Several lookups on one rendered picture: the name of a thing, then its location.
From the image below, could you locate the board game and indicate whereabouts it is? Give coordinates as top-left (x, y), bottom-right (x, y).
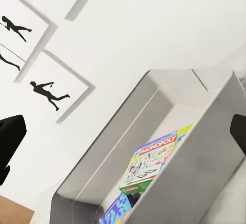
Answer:
top-left (99, 192), bottom-right (136, 224)
top-left (119, 123), bottom-right (194, 195)

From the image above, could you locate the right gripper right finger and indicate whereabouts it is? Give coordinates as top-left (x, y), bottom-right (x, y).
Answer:
top-left (230, 114), bottom-right (246, 156)

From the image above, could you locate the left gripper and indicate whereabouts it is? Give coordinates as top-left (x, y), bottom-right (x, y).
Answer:
top-left (0, 165), bottom-right (10, 186)

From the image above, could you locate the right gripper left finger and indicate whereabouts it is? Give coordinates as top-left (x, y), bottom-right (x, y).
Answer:
top-left (0, 114), bottom-right (27, 175)

